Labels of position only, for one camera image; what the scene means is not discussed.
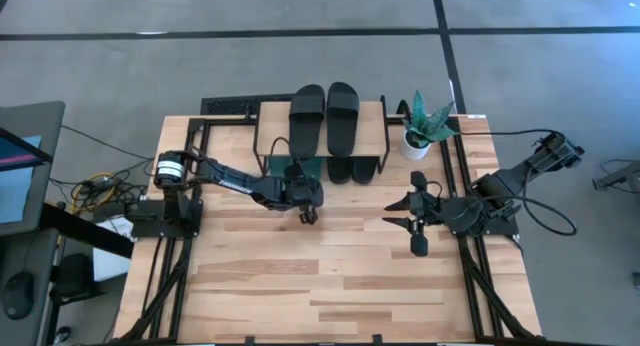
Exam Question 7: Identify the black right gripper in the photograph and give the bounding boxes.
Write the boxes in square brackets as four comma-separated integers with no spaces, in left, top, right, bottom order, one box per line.
[382,170,446,258]

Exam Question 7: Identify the green rubber slide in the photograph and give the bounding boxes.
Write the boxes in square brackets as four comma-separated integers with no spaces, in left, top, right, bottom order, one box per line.
[299,157,325,181]
[269,155,296,180]

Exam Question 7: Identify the black rubber slide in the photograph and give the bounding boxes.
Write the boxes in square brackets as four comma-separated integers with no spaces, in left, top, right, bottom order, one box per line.
[325,81,361,158]
[288,84,326,160]
[351,155,380,186]
[327,155,354,185]

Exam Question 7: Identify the green plant in white pot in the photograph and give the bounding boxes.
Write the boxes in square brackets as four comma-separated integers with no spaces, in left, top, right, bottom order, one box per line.
[401,89,460,162]

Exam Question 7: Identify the black perforated panel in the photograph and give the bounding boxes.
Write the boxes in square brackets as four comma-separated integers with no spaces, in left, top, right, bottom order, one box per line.
[200,93,297,117]

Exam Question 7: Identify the black power box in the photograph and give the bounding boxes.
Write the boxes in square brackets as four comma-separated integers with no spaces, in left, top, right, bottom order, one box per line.
[92,200,132,223]

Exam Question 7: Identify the white box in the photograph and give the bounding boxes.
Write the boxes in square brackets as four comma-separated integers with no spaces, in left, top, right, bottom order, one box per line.
[92,214,134,282]

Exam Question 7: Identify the grey metal floor stand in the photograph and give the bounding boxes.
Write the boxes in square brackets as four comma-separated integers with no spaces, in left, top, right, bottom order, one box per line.
[592,159,640,192]

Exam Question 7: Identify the black desk beam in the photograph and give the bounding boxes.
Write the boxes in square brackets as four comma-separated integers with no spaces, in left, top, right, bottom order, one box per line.
[39,202,135,260]

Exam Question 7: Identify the grey side desk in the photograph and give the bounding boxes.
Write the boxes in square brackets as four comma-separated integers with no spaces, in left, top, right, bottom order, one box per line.
[0,225,64,346]

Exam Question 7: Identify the dark computer monitor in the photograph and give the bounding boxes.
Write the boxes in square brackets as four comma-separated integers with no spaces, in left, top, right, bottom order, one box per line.
[0,101,67,237]

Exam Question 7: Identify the black computer mouse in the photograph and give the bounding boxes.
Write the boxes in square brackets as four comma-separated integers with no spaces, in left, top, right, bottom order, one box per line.
[0,271,36,322]

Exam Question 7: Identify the wooden shelf with black frame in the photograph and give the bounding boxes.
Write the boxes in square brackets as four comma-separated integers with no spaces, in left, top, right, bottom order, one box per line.
[251,94,392,177]

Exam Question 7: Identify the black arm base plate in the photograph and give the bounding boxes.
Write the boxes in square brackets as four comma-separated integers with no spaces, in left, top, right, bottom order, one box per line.
[130,198,202,240]
[446,194,522,238]

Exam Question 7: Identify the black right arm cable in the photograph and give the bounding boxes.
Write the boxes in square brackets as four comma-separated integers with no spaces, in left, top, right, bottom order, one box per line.
[457,128,579,237]

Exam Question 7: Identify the black aluminium table frame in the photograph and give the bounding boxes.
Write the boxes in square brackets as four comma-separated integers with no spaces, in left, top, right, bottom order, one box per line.
[113,113,544,346]

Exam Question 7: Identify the black floor cable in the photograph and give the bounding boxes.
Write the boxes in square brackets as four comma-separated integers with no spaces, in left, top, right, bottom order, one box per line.
[588,157,640,235]

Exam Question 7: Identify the black cable tangle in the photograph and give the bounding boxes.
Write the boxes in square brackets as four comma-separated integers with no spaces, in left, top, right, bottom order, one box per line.
[48,127,156,215]

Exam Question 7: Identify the yellow cable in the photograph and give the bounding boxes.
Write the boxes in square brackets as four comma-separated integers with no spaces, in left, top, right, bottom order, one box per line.
[69,171,117,213]

